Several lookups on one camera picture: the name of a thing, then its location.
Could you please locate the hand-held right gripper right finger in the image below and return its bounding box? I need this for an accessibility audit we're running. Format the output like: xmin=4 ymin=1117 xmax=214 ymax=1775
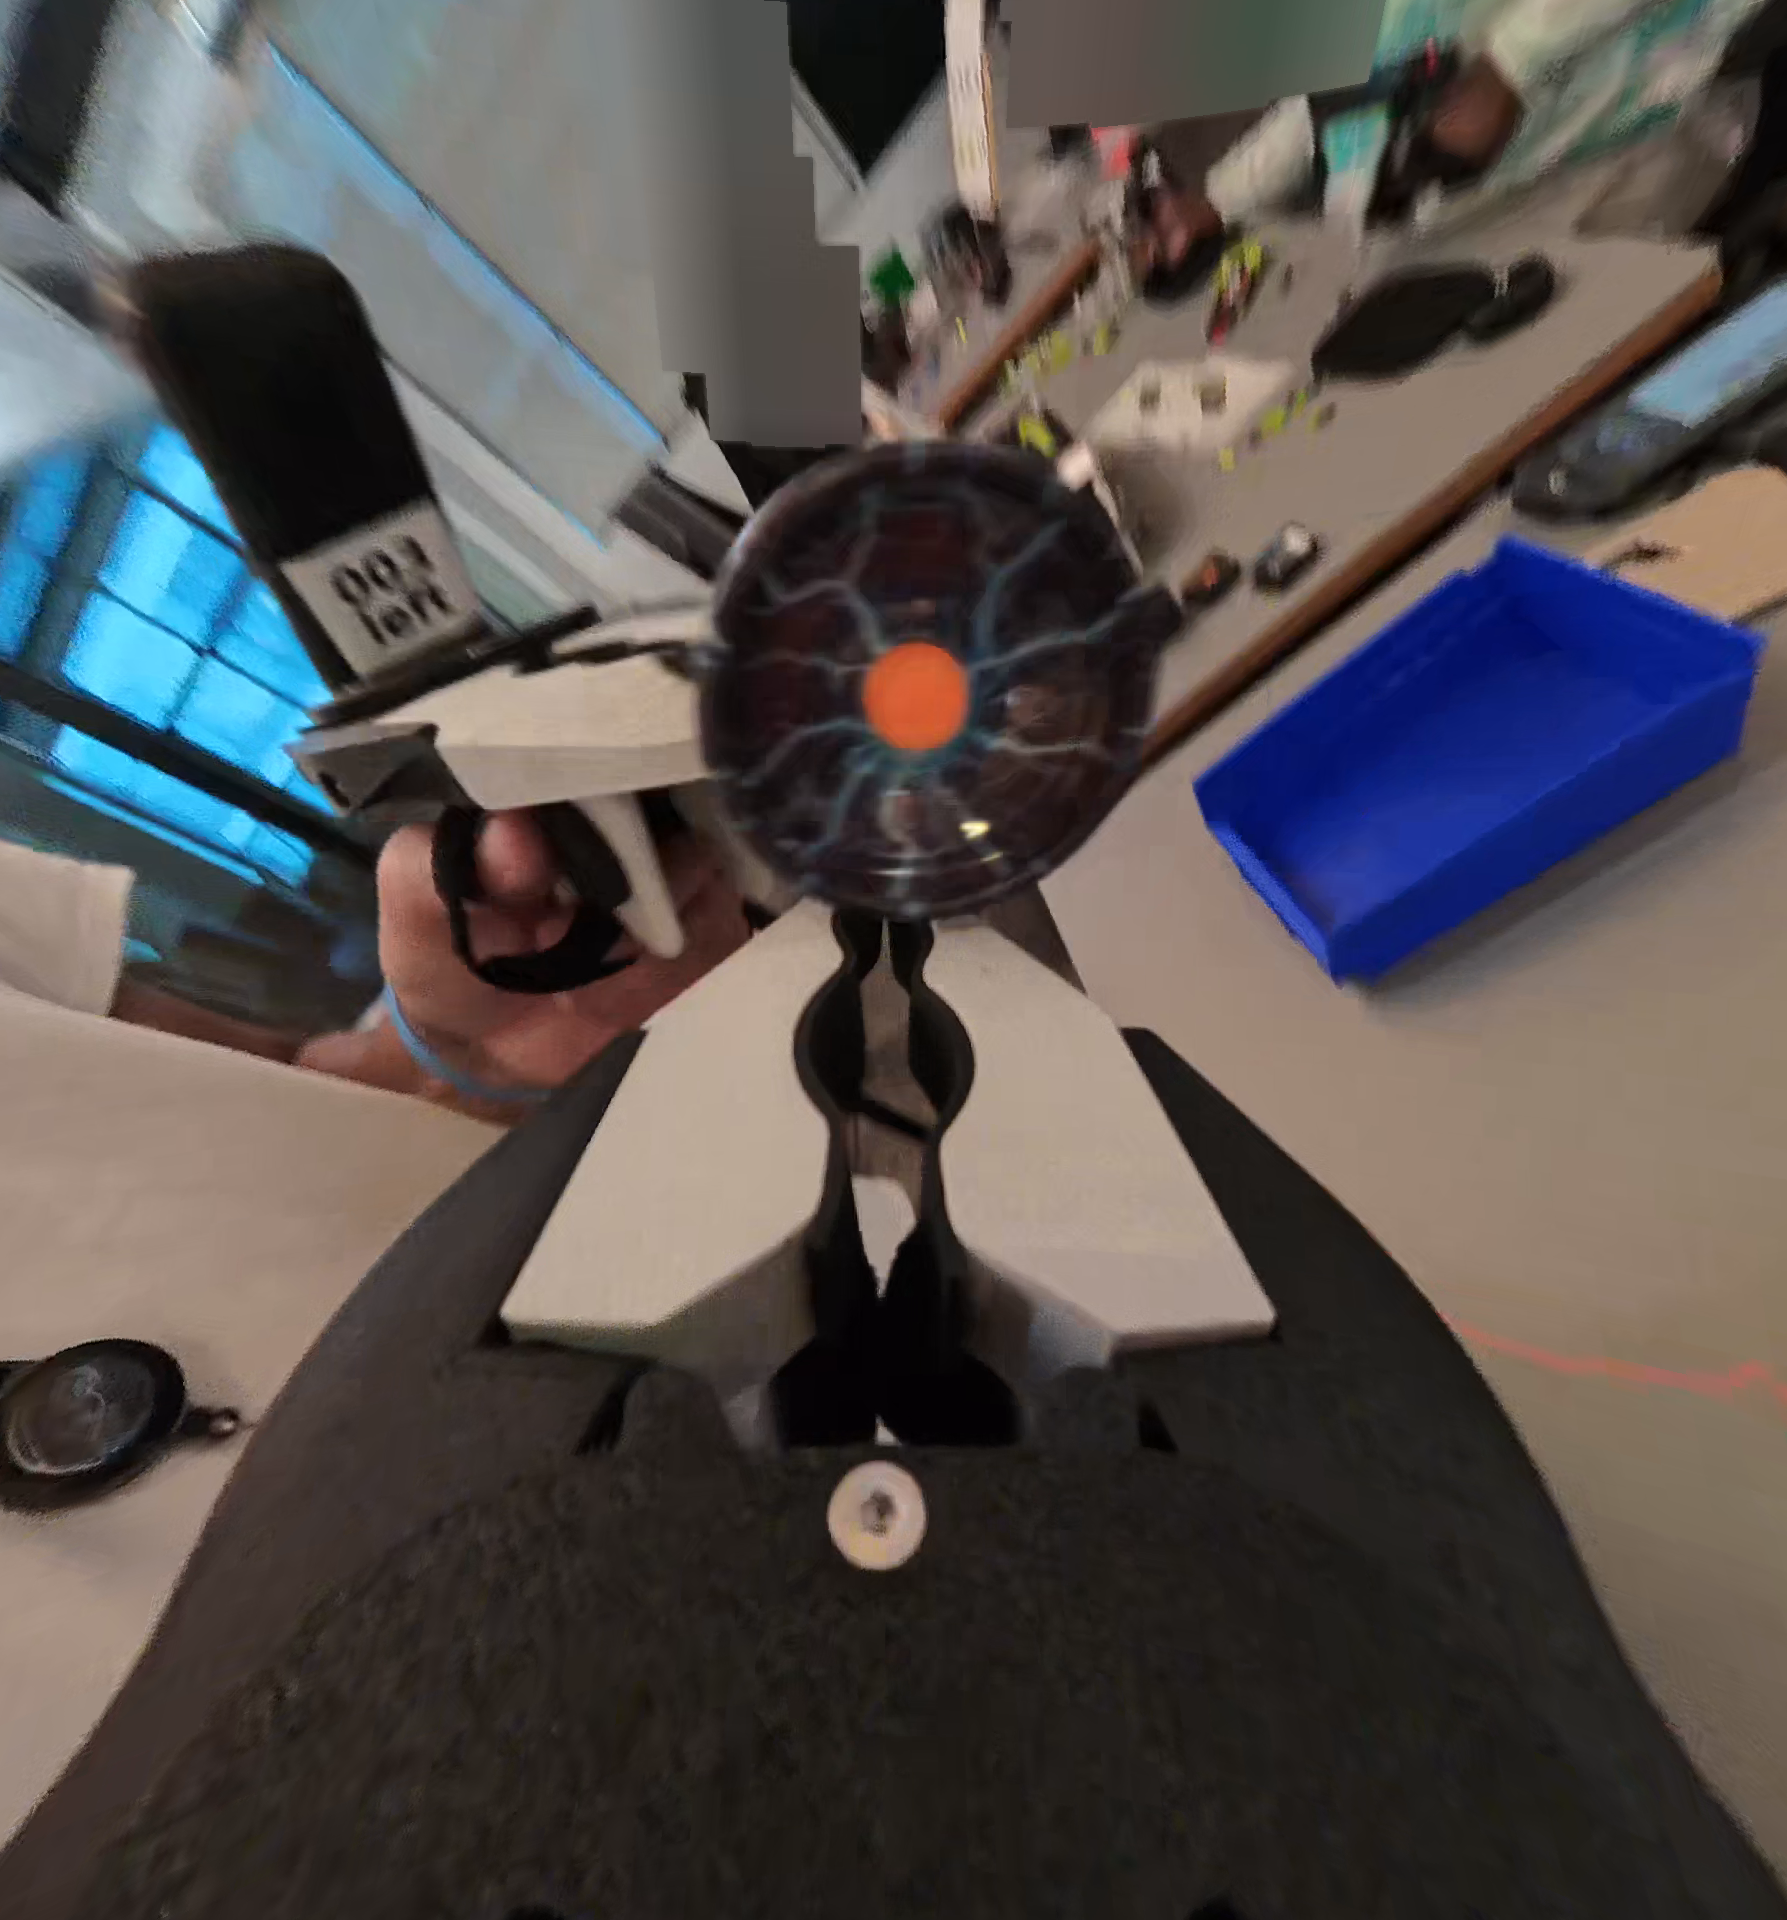
xmin=881 ymin=908 xmax=1281 ymax=1445

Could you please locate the white instruction sheet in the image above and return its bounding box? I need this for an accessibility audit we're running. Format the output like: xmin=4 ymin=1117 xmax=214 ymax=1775
xmin=1091 ymin=356 xmax=1302 ymax=455

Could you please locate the person's left hand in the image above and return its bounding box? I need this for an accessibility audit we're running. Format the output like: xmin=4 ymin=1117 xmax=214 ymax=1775
xmin=375 ymin=803 xmax=751 ymax=1120

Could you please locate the black round case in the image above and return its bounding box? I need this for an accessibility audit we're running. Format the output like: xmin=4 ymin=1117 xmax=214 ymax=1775
xmin=0 ymin=1337 xmax=244 ymax=1513

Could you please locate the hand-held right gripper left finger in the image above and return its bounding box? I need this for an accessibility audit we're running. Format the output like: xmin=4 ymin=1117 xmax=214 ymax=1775
xmin=500 ymin=904 xmax=883 ymax=1445

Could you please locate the blue wristband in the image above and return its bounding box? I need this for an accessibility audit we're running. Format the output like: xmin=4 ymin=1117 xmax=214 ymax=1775
xmin=375 ymin=982 xmax=554 ymax=1112

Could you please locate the black paddle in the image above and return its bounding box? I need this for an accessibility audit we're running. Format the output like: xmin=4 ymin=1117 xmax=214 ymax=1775
xmin=1310 ymin=255 xmax=1558 ymax=380

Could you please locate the wood-edged grey table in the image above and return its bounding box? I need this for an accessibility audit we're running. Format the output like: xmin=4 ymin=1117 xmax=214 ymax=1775
xmin=935 ymin=195 xmax=1730 ymax=759

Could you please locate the red yo-yo string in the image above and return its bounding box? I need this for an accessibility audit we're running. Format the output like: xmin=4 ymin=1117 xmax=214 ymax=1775
xmin=1445 ymin=1317 xmax=1787 ymax=1490

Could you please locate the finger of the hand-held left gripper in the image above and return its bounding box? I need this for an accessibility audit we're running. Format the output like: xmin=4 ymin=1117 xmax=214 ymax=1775
xmin=337 ymin=600 xmax=722 ymax=707
xmin=434 ymin=657 xmax=719 ymax=820

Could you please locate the brown cardboard piece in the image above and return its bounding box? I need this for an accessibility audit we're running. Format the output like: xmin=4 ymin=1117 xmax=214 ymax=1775
xmin=1583 ymin=463 xmax=1787 ymax=627

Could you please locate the blue plastic bin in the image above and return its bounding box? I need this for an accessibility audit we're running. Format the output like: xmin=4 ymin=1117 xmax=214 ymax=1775
xmin=1191 ymin=534 xmax=1768 ymax=987

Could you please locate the black lightning-print yo-yo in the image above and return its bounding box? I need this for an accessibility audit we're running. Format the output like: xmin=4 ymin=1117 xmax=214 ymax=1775
xmin=697 ymin=443 xmax=1171 ymax=918

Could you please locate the grey desk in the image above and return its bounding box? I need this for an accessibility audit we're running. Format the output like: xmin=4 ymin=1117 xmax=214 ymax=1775
xmin=0 ymin=497 xmax=1787 ymax=1920

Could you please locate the black handheld device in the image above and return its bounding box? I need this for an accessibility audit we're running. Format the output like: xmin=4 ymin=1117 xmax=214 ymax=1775
xmin=1507 ymin=278 xmax=1787 ymax=523

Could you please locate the glass window wall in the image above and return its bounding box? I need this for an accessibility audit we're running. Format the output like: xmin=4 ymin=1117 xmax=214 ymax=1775
xmin=0 ymin=420 xmax=384 ymax=901

